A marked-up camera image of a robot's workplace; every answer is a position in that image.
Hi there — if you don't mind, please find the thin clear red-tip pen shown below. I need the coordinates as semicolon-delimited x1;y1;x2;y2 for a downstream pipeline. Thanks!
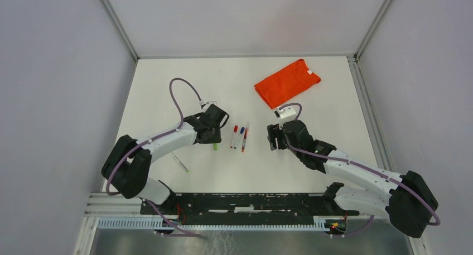
230;131;238;148

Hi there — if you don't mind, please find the thin blue-tip pen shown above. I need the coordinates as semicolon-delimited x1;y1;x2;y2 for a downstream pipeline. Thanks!
234;132;244;149

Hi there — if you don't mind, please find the red orange pen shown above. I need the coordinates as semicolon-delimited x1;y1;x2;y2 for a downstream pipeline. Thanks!
241;123;250;153

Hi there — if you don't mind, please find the thin green-tip pen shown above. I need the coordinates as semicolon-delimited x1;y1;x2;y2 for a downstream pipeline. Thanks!
171;152;189;173

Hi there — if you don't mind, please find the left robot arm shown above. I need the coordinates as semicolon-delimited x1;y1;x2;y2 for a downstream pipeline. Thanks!
101;104;229;215

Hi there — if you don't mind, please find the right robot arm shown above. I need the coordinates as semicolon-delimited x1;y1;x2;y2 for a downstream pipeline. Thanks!
267;120;441;238

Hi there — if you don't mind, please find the folded orange cloth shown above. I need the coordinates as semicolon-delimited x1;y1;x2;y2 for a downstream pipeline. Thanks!
254;59;321;109

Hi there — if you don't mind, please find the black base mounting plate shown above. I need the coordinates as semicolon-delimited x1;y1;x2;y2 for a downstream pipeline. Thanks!
156;193;359;225

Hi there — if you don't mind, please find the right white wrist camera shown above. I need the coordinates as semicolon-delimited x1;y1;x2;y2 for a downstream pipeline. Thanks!
274;106;298;124

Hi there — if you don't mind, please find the white slotted cable duct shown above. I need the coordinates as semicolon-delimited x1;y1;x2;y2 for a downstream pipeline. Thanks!
97;216;331;232

